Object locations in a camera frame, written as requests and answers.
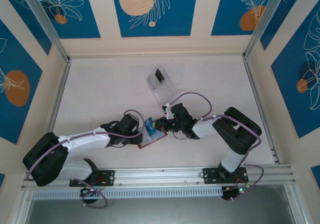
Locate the black controller board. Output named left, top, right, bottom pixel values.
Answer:
left=221, top=186, right=247, bottom=201
left=79, top=186, right=101, bottom=205

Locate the black right controller board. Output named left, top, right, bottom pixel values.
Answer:
left=221, top=186, right=247, bottom=201

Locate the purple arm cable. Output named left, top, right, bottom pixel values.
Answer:
left=26, top=109, right=146, bottom=209
left=163, top=91, right=265, bottom=201

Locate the grey slotted cable duct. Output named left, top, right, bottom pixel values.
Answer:
left=32, top=186, right=223, bottom=200

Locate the aluminium side rail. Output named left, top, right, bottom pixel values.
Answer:
left=46, top=58, right=73, bottom=134
left=241, top=55, right=283, bottom=165

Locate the black left controller board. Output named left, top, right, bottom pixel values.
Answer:
left=79, top=186, right=101, bottom=205

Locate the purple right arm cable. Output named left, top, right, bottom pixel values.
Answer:
left=163, top=91, right=265, bottom=201

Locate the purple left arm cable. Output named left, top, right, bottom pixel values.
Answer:
left=26, top=109, right=146, bottom=209

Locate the aluminium mounting rail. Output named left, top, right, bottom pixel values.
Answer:
left=21, top=165, right=297, bottom=190

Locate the aluminium frame post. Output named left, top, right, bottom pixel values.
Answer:
left=18, top=0, right=71, bottom=62
left=243, top=0, right=310, bottom=59

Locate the red card holder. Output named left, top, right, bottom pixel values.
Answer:
left=137, top=123, right=168, bottom=149

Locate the black credit card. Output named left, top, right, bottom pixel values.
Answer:
left=154, top=68, right=166, bottom=83

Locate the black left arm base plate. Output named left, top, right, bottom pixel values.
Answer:
left=69, top=170, right=116, bottom=187

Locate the clear acrylic card stand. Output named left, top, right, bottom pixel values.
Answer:
left=146, top=65, right=177, bottom=107

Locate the blue floral wall panel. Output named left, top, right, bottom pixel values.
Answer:
left=32, top=0, right=101, bottom=40
left=210, top=0, right=277, bottom=37
left=0, top=0, right=53, bottom=56
left=110, top=0, right=200, bottom=38
left=0, top=18, right=43, bottom=145
left=259, top=0, right=320, bottom=51
left=270, top=0, right=320, bottom=139

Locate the blue credit card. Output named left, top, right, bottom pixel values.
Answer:
left=144, top=117, right=156, bottom=136

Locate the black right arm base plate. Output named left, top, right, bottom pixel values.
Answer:
left=203, top=167, right=250, bottom=184

